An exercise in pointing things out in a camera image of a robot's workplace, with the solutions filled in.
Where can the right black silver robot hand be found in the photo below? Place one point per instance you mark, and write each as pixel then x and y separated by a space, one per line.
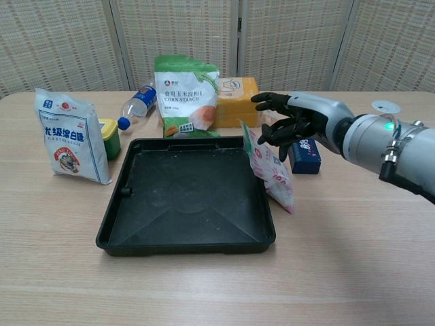
pixel 312 112

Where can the pink white snack packet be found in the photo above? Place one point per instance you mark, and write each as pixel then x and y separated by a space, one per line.
pixel 275 176

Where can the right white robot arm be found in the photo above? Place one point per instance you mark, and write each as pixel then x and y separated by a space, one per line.
pixel 374 142

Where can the black square plastic tray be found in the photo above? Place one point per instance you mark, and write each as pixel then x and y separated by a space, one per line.
pixel 187 197

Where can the dark blue patterned box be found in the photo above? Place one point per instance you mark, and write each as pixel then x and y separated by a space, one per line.
pixel 306 159

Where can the white round table grommet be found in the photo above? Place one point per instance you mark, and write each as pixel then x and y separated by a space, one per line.
pixel 384 106

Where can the yellow tissue pack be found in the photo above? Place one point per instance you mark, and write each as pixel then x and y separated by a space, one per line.
pixel 238 108

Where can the green white corn starch bag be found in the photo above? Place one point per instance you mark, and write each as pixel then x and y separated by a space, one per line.
pixel 183 98

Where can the woven bamboo folding screen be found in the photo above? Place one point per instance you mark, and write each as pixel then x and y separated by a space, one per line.
pixel 187 34

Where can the clear plastic bottle blue label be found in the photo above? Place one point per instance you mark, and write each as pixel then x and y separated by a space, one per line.
pixel 139 103

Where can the green container yellow lid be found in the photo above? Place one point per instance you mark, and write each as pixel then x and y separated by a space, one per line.
pixel 112 141

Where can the white sugar bag blue text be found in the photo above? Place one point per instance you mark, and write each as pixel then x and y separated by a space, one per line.
pixel 71 142

